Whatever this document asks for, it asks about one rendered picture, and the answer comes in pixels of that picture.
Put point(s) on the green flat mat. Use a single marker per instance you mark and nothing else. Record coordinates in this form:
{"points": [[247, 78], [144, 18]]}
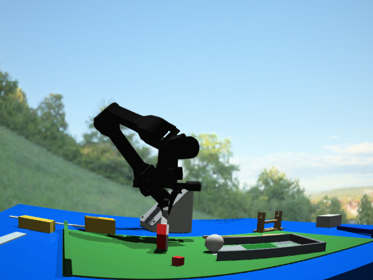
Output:
{"points": [[125, 257]]}

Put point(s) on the yellow rectangular block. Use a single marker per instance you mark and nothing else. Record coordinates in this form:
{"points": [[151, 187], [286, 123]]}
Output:
{"points": [[36, 223]]}

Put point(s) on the red cube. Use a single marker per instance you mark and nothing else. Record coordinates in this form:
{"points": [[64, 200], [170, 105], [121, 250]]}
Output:
{"points": [[177, 260]]}

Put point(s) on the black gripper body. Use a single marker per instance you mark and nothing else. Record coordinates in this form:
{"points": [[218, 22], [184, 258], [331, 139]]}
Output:
{"points": [[144, 182]]}

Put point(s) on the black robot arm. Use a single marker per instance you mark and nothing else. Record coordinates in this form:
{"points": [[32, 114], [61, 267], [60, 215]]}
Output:
{"points": [[151, 130]]}

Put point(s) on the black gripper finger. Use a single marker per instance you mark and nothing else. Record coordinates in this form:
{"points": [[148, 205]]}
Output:
{"points": [[172, 199], [159, 197]]}

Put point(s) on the white ball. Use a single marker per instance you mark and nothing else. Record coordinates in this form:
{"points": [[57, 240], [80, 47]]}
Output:
{"points": [[214, 242]]}

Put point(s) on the brown rectangular block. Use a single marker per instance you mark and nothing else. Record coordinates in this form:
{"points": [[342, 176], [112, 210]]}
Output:
{"points": [[101, 225]]}

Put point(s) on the blue golf putter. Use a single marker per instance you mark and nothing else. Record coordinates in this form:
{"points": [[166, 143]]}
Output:
{"points": [[355, 229]]}

